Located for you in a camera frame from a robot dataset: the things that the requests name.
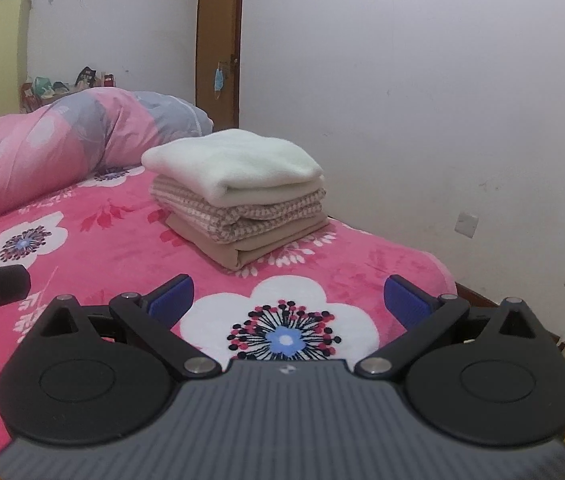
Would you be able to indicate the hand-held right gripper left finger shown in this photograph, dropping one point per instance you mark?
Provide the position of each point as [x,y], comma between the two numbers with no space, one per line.
[172,300]

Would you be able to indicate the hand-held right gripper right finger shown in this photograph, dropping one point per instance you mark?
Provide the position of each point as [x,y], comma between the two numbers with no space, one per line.
[405,302]

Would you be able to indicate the cream white sweater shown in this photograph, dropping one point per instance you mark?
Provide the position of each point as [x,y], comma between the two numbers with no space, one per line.
[232,160]

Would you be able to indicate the pink floral bed blanket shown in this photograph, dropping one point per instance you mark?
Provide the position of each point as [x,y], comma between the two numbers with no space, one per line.
[127,255]

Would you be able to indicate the beige folded garment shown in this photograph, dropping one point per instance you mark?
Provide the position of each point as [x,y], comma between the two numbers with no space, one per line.
[262,245]

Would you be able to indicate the pink checked knit sweater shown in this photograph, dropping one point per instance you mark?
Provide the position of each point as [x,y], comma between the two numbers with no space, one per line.
[262,212]

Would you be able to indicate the pink floral duvet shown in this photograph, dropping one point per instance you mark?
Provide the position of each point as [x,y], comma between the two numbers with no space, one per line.
[37,155]

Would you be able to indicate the pile of snack packets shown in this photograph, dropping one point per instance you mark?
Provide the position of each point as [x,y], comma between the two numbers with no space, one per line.
[62,87]

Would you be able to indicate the blue face mask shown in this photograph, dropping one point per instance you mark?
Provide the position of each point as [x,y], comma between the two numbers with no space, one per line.
[219,79]

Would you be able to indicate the brown wooden door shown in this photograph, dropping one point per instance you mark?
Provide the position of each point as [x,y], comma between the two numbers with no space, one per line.
[220,20]

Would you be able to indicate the wooden bed frame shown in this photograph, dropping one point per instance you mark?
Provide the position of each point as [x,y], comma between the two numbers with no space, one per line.
[477,297]

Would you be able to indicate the white wall socket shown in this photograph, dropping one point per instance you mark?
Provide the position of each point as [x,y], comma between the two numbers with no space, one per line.
[466,225]

